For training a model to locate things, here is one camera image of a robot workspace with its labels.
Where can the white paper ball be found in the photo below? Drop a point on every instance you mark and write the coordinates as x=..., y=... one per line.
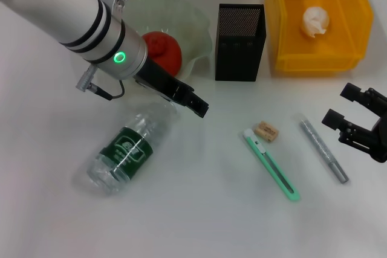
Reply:
x=316, y=22

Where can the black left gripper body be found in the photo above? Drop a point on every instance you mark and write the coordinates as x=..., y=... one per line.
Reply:
x=160, y=76

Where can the clear water bottle green label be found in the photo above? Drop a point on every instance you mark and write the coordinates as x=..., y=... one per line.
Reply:
x=130, y=152

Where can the yellow plastic bin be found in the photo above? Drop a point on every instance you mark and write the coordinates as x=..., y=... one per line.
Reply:
x=341, y=46

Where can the black mesh pen holder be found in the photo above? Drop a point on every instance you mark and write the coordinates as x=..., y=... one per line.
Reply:
x=239, y=58

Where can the green utility knife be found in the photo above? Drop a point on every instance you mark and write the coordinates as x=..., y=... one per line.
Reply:
x=266, y=158

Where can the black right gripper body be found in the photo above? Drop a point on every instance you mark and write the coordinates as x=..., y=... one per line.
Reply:
x=381, y=137

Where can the beige eraser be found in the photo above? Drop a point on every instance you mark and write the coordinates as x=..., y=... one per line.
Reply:
x=266, y=131

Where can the silver pen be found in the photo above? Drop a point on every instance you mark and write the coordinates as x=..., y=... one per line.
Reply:
x=323, y=149

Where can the green wavy glass fruit bowl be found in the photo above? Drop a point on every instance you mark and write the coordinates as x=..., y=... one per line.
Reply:
x=181, y=19

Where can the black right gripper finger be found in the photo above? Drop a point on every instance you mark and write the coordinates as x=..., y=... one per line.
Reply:
x=353, y=92
x=335, y=119

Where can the red-orange fruit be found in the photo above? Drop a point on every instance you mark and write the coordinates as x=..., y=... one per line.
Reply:
x=169, y=55

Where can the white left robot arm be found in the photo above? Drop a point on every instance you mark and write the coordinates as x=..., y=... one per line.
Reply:
x=60, y=10

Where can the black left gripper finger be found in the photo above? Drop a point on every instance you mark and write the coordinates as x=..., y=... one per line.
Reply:
x=196, y=105

